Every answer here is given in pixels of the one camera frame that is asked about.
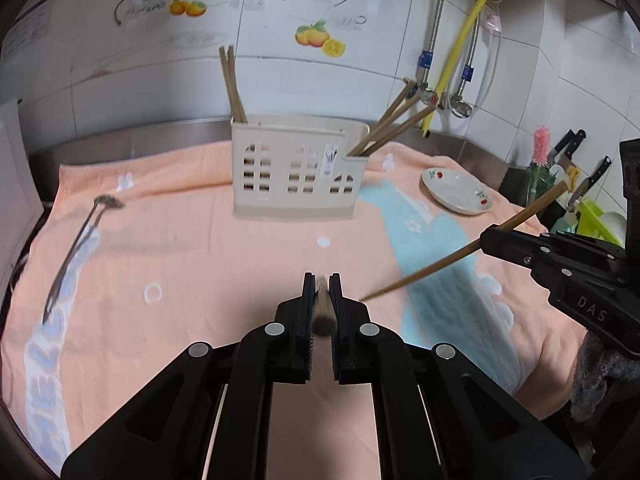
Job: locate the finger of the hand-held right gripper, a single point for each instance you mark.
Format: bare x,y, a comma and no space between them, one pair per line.
575,250
510,252

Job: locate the white floral plate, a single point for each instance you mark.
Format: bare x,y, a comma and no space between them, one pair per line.
455,195

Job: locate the metal water valve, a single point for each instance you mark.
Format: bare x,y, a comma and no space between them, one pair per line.
425,94
460,106

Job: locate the white bowl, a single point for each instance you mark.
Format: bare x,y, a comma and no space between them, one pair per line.
615,225

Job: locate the brown wooden chopstick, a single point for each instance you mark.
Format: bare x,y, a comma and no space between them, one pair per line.
385,114
238,85
425,269
405,127
390,124
324,316
230,85

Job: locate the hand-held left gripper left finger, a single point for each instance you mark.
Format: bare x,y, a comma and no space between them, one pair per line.
309,330

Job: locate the beige plastic utensil holder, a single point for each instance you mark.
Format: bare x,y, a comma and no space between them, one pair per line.
285,132

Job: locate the white wall notice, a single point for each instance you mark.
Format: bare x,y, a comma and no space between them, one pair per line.
30,30

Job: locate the pink bottle brush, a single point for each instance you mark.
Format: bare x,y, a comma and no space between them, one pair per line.
541,145

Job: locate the green plastic dish rack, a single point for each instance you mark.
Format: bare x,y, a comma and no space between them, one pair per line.
590,215

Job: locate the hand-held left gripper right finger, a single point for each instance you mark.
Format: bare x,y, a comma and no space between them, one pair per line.
336,330

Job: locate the white microwave oven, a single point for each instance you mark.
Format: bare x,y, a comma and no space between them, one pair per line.
15,185

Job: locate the green glass jar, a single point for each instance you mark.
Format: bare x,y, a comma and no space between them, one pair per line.
539,187

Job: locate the metal slotted spoon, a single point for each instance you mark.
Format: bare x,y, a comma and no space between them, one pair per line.
107,202

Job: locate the peach printed towel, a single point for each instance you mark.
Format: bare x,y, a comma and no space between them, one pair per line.
200,270

